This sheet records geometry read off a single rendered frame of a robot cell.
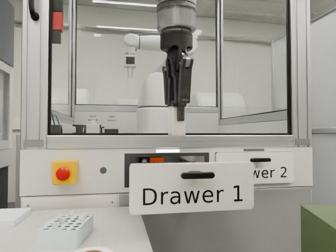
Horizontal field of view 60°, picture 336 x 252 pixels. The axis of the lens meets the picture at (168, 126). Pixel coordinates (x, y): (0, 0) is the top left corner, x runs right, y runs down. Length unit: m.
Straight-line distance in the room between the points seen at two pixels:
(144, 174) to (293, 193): 0.68
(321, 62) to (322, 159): 0.84
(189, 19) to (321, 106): 2.28
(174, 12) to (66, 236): 0.52
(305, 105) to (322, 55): 1.73
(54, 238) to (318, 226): 0.50
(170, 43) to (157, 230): 0.63
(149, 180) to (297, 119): 0.71
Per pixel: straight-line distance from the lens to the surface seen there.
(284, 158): 1.14
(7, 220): 0.88
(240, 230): 1.13
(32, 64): 1.04
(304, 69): 1.23
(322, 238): 0.55
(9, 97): 1.99
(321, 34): 2.97
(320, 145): 2.86
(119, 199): 1.00
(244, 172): 0.71
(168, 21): 0.67
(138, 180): 0.65
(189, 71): 0.63
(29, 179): 1.02
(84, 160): 0.99
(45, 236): 0.68
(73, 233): 0.66
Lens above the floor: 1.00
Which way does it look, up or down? 2 degrees up
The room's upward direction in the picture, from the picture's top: straight up
